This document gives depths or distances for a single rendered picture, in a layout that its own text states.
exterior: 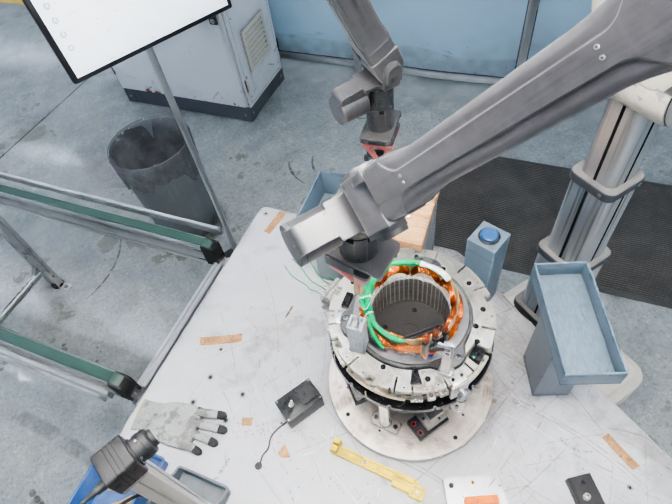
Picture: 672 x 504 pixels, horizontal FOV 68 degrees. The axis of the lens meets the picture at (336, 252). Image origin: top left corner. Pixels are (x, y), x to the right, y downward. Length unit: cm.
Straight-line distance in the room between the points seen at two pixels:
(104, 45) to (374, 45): 87
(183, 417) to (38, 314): 165
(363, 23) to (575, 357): 72
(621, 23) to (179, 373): 124
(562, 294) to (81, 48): 132
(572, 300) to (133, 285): 208
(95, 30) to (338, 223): 111
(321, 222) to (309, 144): 249
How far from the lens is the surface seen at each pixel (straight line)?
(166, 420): 132
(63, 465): 239
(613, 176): 112
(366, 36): 89
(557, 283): 115
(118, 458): 64
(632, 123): 105
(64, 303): 280
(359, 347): 92
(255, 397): 129
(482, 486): 118
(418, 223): 116
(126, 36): 159
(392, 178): 48
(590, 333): 111
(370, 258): 68
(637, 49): 33
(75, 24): 154
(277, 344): 134
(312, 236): 57
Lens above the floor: 194
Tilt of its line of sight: 52 degrees down
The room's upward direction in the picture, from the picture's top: 10 degrees counter-clockwise
